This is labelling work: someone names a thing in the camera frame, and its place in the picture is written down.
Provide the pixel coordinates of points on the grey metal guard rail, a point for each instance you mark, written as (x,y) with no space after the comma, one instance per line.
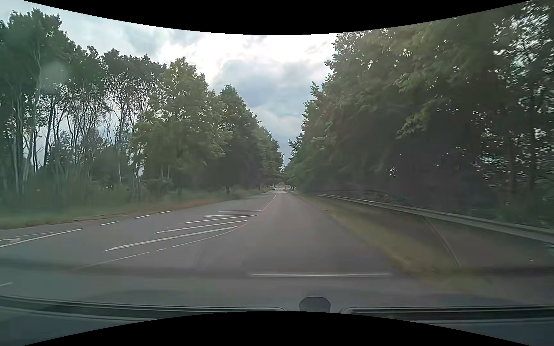
(450,216)

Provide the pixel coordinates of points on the grass verge with guard rail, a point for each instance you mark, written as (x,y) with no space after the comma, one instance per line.
(383,230)

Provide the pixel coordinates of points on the road markings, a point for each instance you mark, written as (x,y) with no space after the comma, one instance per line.
(171,237)

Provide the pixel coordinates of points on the row of trees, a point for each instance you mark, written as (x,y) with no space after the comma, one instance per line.
(113,134)
(431,120)

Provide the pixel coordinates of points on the car's own bonnet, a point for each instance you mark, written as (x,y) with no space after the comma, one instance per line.
(161,293)

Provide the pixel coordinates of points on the grey asphalt road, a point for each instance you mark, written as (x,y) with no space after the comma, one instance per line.
(286,230)

